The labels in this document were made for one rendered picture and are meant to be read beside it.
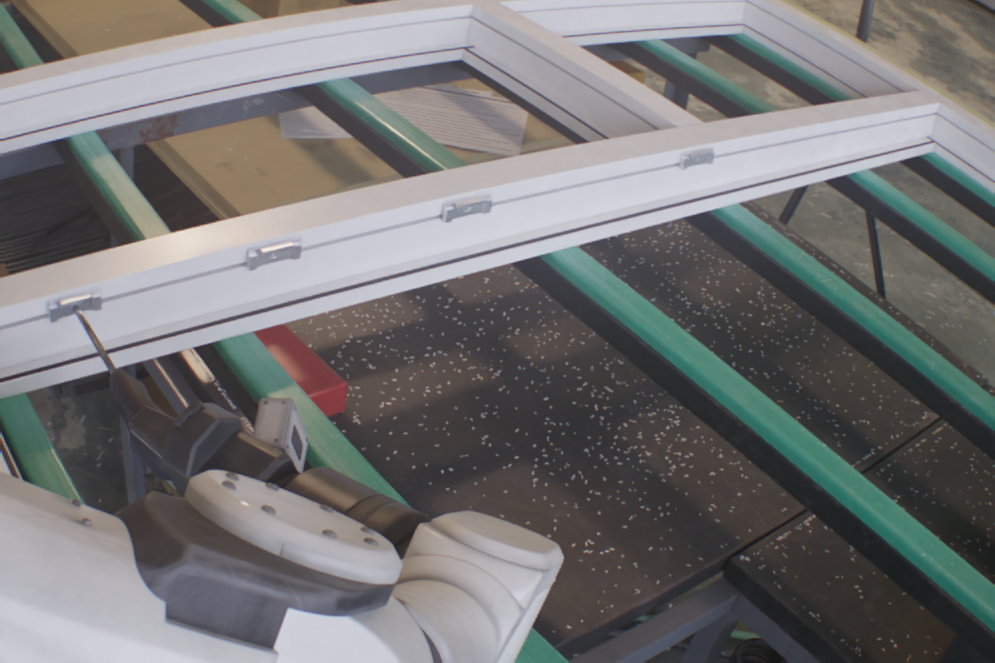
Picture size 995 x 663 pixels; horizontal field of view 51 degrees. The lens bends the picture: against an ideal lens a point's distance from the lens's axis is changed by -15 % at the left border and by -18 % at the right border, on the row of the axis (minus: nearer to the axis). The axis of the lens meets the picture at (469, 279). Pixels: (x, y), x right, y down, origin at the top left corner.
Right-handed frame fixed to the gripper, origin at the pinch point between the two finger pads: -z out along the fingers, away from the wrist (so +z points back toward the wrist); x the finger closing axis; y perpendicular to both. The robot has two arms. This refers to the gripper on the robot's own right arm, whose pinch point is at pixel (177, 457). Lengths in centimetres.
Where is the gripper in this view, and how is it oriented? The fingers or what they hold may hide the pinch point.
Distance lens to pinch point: 77.5
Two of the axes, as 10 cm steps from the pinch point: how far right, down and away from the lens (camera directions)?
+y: -5.6, 6.2, -5.5
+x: -1.3, -7.2, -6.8
